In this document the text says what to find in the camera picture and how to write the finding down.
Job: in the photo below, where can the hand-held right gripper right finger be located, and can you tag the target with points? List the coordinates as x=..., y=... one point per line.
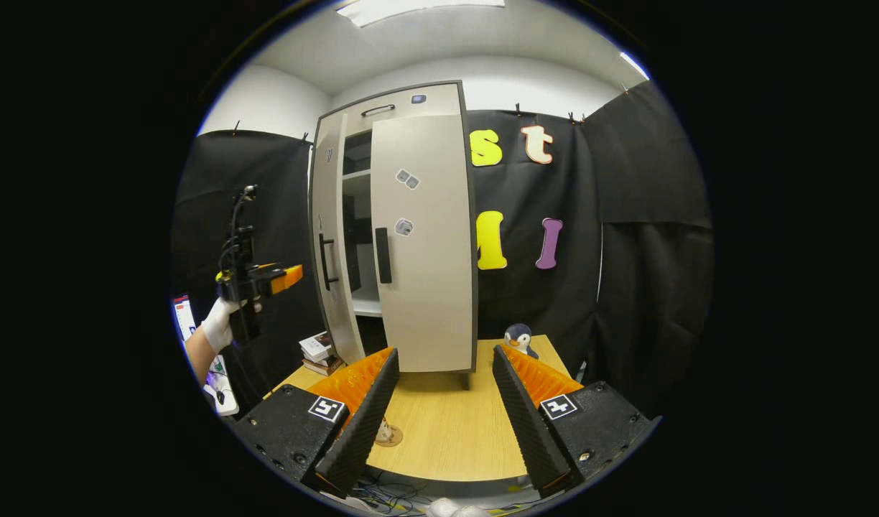
x=526, y=424

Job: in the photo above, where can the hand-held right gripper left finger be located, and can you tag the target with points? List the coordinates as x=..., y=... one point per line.
x=368, y=424

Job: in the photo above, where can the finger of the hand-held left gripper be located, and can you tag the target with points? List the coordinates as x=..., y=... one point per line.
x=287, y=278

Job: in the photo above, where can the clear plastic bottle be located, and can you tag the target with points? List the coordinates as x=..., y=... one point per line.
x=384, y=431

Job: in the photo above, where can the round cork coaster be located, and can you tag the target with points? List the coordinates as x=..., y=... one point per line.
x=396, y=439

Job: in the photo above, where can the grey cabinet door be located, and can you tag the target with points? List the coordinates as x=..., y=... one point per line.
x=337, y=316
x=432, y=301

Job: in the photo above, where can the grey cabinet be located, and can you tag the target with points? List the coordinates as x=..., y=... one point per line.
x=355, y=237

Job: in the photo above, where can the white cabinet shelf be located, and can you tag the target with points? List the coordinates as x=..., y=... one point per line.
x=366, y=307
x=357, y=174

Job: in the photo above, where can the grey cabinet drawer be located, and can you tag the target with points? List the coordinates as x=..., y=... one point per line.
x=439, y=100

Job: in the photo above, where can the bright screen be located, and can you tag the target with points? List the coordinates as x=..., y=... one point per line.
x=184, y=316

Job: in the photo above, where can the brown book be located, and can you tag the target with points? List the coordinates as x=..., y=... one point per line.
x=324, y=366

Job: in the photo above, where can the white book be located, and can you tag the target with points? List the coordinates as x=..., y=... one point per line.
x=315, y=347

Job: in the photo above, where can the penguin plush toy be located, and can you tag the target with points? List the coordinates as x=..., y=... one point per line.
x=518, y=336

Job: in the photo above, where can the white printed sheet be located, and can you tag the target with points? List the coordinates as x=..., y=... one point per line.
x=228, y=398

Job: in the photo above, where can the black backdrop cloth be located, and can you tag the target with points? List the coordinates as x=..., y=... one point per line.
x=648, y=287

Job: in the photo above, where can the ceiling light panel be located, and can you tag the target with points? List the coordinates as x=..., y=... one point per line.
x=418, y=11

